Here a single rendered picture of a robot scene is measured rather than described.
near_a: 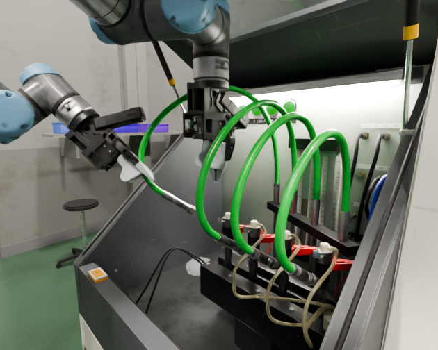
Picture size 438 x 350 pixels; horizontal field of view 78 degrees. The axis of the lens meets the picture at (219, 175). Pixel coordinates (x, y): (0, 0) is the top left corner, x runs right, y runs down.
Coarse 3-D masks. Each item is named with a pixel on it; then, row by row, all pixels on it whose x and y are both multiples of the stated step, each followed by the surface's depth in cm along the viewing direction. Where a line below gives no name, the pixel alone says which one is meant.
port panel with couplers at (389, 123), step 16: (368, 112) 65; (384, 112) 62; (400, 112) 60; (368, 128) 65; (384, 128) 63; (400, 128) 61; (368, 144) 66; (384, 144) 63; (368, 160) 66; (384, 160) 64; (352, 192) 70; (352, 208) 70; (368, 208) 67; (352, 224) 71
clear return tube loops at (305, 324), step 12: (264, 228) 57; (336, 252) 46; (240, 264) 51; (276, 276) 45; (324, 276) 42; (288, 300) 48; (300, 300) 48; (324, 312) 46; (288, 324) 44; (300, 324) 44; (324, 324) 45; (312, 348) 39
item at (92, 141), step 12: (84, 120) 60; (72, 132) 60; (84, 132) 61; (96, 132) 61; (108, 132) 60; (84, 144) 60; (96, 144) 59; (108, 144) 60; (96, 156) 60; (108, 156) 59; (108, 168) 66
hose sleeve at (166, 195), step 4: (164, 192) 65; (168, 192) 66; (164, 196) 65; (168, 196) 66; (172, 196) 66; (168, 200) 66; (172, 200) 66; (176, 200) 67; (180, 200) 67; (176, 204) 67; (180, 204) 67; (184, 204) 68; (188, 204) 69; (184, 208) 68; (188, 208) 68
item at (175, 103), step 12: (252, 96) 70; (168, 108) 63; (264, 108) 72; (156, 120) 62; (144, 144) 62; (276, 144) 75; (276, 156) 75; (276, 168) 76; (276, 180) 77; (156, 192) 65
